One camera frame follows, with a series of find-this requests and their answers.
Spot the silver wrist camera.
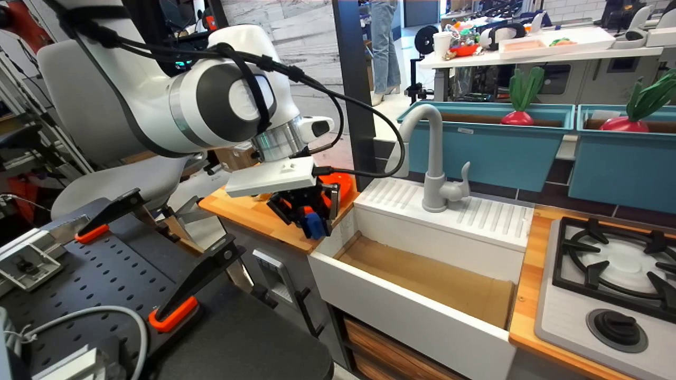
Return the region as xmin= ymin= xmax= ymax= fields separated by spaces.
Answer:
xmin=225 ymin=154 xmax=316 ymax=198

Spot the black perforated robot table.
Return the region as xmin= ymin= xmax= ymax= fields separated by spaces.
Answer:
xmin=0 ymin=209 xmax=335 ymax=380

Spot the black orange clamp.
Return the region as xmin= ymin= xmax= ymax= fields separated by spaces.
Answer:
xmin=72 ymin=188 xmax=145 ymax=248
xmin=145 ymin=238 xmax=246 ymax=335

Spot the white tray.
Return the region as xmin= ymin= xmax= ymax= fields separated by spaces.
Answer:
xmin=498 ymin=25 xmax=618 ymax=55

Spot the red toy radish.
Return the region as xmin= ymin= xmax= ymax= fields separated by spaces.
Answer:
xmin=600 ymin=72 xmax=676 ymax=136
xmin=501 ymin=65 xmax=548 ymax=127

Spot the red bowl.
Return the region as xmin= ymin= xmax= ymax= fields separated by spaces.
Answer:
xmin=449 ymin=42 xmax=482 ymax=60

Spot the grey toy faucet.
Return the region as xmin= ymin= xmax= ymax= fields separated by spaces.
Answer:
xmin=385 ymin=102 xmax=473 ymax=215

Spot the white toy sink basin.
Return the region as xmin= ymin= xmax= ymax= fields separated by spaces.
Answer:
xmin=307 ymin=175 xmax=536 ymax=380

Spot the black frame post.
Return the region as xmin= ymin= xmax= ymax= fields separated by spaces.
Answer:
xmin=332 ymin=0 xmax=378 ymax=193

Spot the white desk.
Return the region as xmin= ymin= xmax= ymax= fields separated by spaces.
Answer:
xmin=421 ymin=42 xmax=668 ymax=103

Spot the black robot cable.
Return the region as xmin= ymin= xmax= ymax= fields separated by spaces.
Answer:
xmin=59 ymin=0 xmax=410 ymax=181

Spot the teal planter box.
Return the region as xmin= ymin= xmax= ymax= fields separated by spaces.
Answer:
xmin=397 ymin=102 xmax=577 ymax=195
xmin=569 ymin=103 xmax=676 ymax=215

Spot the black equipment stand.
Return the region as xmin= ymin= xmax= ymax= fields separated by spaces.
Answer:
xmin=405 ymin=24 xmax=441 ymax=105

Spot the white cup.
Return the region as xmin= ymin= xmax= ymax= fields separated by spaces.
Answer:
xmin=430 ymin=30 xmax=455 ymax=61

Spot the metal mounting bracket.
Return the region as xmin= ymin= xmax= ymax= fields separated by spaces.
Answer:
xmin=0 ymin=241 xmax=64 ymax=292

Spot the grey cable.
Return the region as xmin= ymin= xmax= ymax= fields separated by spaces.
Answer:
xmin=7 ymin=304 xmax=152 ymax=380

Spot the grey wood-look back panel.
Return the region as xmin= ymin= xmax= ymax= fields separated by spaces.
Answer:
xmin=219 ymin=0 xmax=356 ymax=175

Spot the standing person in jeans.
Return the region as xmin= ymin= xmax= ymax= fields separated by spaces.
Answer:
xmin=369 ymin=0 xmax=405 ymax=98

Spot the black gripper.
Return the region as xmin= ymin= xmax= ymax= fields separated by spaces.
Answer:
xmin=266 ymin=181 xmax=344 ymax=230

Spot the grey toy stove top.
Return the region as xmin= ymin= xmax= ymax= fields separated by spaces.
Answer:
xmin=535 ymin=215 xmax=676 ymax=380

